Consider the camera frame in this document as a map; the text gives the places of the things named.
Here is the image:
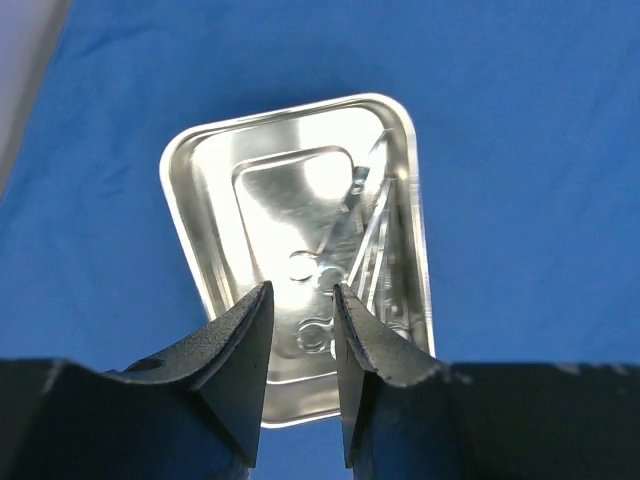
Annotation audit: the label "blue surgical drape cloth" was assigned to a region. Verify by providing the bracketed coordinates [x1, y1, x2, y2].
[0, 0, 640, 480]

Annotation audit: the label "stainless steel instrument tray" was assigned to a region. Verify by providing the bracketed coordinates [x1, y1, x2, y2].
[159, 93, 435, 429]

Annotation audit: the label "steel hemostat clamp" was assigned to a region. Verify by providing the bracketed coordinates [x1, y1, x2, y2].
[295, 199, 416, 354]

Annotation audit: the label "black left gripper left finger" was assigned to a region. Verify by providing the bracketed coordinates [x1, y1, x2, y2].
[1, 282, 274, 479]

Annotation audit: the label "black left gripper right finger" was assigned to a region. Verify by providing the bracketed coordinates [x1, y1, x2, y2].
[332, 283, 640, 480]

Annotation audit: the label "steel surgical forceps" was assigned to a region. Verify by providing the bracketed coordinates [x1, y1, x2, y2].
[344, 178, 396, 314]

